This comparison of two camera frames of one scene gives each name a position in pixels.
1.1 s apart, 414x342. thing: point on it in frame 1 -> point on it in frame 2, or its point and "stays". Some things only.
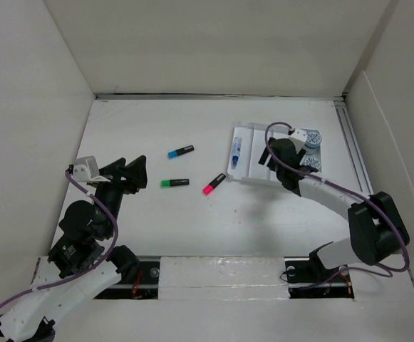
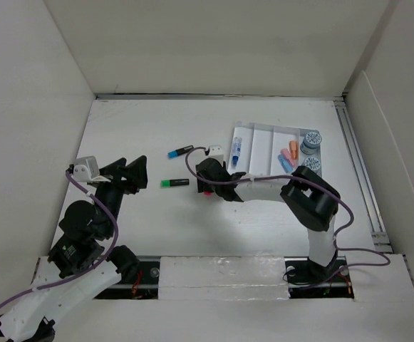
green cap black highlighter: [165, 183] stays
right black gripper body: [273, 167] -> [203, 185]
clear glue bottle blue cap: [236, 143] stays
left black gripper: [135, 174] stays
